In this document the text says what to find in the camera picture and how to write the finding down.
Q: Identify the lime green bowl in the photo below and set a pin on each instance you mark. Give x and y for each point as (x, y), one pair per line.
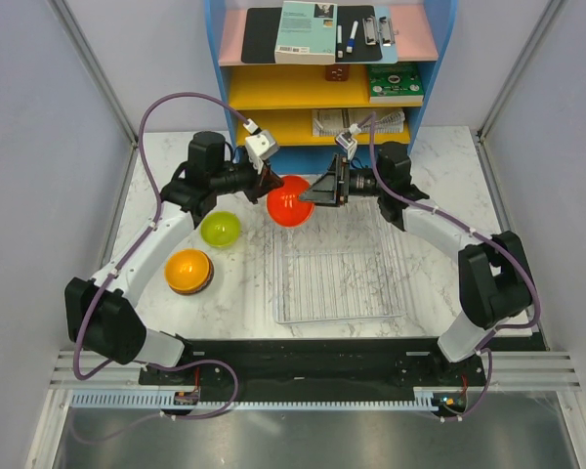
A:
(220, 229)

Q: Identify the white marker black cap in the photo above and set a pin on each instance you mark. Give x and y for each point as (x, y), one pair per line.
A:
(339, 42)

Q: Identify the green book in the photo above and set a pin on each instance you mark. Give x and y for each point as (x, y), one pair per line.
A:
(395, 84)

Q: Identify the red patterned bowl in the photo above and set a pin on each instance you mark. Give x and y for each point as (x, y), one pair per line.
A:
(186, 283)

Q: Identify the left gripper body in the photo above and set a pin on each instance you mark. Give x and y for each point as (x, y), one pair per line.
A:
(251, 182)

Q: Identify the brown small box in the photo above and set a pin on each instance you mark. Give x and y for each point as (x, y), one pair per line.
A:
(337, 73)

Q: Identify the black mat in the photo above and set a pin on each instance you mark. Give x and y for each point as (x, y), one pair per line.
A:
(259, 39)

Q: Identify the white marker blue cap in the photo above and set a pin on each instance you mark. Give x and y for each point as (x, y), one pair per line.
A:
(352, 38)

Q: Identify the red orange bowl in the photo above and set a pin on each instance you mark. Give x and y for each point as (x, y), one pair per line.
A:
(285, 206)

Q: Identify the blue shelf unit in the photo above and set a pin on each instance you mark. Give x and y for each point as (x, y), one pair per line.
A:
(282, 97)

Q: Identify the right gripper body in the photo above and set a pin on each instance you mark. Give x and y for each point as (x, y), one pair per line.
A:
(345, 180)

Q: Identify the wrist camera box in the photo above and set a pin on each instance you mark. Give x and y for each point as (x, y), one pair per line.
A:
(261, 146)
(346, 141)

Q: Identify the white cable duct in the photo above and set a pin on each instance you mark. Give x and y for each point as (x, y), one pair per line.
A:
(423, 400)

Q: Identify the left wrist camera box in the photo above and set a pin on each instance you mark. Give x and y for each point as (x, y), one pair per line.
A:
(261, 146)

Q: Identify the teal book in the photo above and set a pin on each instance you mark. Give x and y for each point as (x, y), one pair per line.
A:
(306, 33)

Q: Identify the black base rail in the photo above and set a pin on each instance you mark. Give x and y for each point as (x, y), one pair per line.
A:
(352, 369)

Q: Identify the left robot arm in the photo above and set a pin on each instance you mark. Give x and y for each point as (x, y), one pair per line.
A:
(101, 311)

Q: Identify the yellow orange bowl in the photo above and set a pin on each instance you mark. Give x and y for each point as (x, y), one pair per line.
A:
(187, 260)

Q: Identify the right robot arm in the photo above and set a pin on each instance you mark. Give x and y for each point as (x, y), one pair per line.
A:
(495, 282)

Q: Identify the white wire dish rack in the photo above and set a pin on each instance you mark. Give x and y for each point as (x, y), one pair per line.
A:
(340, 265)

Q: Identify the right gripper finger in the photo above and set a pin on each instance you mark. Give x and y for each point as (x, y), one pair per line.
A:
(330, 180)
(320, 198)

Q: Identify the folded newspaper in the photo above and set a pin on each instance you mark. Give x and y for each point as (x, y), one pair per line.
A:
(330, 122)

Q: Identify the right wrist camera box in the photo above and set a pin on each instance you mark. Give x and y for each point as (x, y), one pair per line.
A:
(346, 141)

